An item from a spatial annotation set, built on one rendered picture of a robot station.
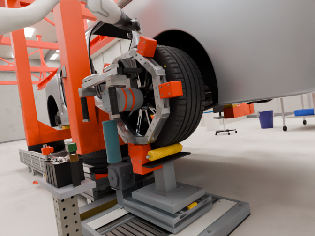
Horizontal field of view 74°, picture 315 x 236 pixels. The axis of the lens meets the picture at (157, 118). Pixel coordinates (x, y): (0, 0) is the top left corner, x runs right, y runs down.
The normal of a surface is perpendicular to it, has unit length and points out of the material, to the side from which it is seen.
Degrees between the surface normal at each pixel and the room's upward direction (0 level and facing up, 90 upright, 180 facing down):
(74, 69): 90
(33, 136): 90
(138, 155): 90
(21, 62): 90
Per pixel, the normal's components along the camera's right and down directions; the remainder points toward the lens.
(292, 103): -0.76, 0.12
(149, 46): 0.61, 0.51
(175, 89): 0.66, -0.07
